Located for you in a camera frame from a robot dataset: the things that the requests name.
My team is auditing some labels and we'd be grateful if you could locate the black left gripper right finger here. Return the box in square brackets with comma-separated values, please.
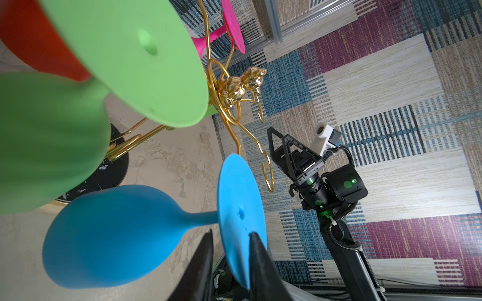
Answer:
[249, 232, 292, 301]

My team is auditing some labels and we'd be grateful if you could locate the red wine glass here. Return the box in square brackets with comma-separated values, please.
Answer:
[1, 0, 91, 82]

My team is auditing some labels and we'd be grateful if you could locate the green wine glass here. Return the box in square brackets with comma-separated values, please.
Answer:
[1, 1, 208, 214]

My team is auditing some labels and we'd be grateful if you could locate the gold wine glass rack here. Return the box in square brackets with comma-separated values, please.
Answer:
[48, 0, 276, 207]

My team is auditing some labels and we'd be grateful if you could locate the magenta wine glass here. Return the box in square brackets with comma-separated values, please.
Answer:
[207, 0, 246, 53]

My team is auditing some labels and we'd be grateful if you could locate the blue front wine glass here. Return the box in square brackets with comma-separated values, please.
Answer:
[42, 154, 267, 289]

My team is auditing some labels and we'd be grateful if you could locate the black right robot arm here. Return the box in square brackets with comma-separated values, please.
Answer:
[267, 127, 386, 300]

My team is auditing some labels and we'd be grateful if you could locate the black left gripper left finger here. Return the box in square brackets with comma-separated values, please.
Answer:
[168, 230, 214, 301]

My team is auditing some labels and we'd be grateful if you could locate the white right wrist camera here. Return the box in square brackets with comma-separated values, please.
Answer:
[310, 123, 341, 156]

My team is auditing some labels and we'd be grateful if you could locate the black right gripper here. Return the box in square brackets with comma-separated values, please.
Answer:
[267, 127, 326, 187]

